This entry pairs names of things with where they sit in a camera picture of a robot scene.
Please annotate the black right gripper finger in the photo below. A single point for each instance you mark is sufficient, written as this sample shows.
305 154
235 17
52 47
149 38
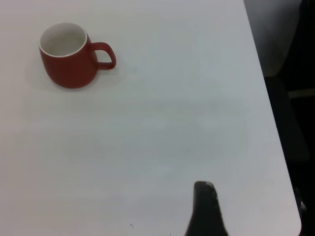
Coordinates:
206 211

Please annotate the red ceramic mug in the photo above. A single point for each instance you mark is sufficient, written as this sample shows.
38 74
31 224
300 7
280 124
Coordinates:
69 68

